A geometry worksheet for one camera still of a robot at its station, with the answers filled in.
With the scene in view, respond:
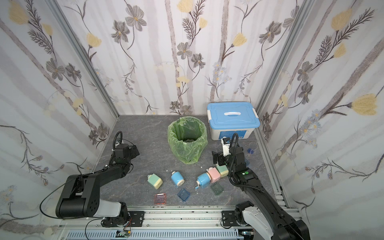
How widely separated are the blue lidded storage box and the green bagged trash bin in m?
0.10

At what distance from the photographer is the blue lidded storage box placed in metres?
0.95

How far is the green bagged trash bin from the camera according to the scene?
2.56ft
